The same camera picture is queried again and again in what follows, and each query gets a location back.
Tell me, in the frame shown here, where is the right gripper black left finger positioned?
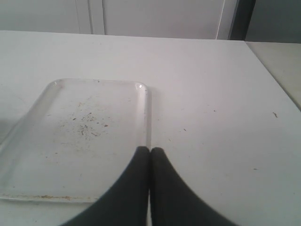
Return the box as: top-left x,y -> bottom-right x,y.
63,146 -> 150,226

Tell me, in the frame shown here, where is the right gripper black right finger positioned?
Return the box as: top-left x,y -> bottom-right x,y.
150,147 -> 233,226

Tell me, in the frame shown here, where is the white plastic tray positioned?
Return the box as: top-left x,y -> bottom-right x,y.
0,79 -> 150,203

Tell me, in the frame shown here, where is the dark vertical post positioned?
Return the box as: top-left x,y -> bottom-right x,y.
228,0 -> 256,40

